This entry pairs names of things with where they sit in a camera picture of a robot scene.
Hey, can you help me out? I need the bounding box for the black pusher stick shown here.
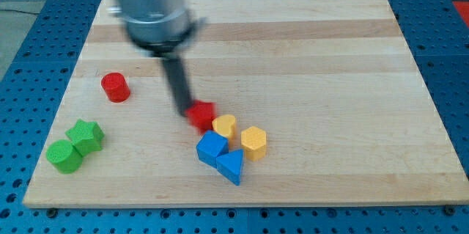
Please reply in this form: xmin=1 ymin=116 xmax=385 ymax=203
xmin=162 ymin=54 xmax=193 ymax=117

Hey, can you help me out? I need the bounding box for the red star block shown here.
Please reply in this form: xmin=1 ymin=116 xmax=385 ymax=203
xmin=185 ymin=100 xmax=217 ymax=134

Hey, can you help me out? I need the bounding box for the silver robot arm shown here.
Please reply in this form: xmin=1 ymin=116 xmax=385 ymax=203
xmin=117 ymin=0 xmax=200 ymax=117

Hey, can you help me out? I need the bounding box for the blue cube block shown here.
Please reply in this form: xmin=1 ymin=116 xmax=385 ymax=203
xmin=196 ymin=131 xmax=229 ymax=168

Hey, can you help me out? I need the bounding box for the blue triangle block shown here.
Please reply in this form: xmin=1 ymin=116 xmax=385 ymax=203
xmin=216 ymin=149 xmax=244 ymax=186

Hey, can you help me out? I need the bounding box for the red cylinder block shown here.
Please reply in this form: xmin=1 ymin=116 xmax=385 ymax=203
xmin=101 ymin=72 xmax=130 ymax=103

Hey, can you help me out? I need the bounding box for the yellow heart block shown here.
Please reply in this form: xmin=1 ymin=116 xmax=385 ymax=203
xmin=212 ymin=114 xmax=237 ymax=141

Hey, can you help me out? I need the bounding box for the yellow hexagon block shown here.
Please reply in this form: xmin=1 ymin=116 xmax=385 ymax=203
xmin=241 ymin=126 xmax=267 ymax=161

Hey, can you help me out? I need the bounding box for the green star block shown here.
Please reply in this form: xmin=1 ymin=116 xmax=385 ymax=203
xmin=65 ymin=119 xmax=105 ymax=157

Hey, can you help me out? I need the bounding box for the green cylinder block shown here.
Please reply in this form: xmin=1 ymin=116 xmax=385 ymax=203
xmin=45 ymin=139 xmax=83 ymax=174

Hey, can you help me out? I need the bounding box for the wooden board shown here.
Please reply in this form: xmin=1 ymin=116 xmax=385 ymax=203
xmin=23 ymin=0 xmax=468 ymax=208

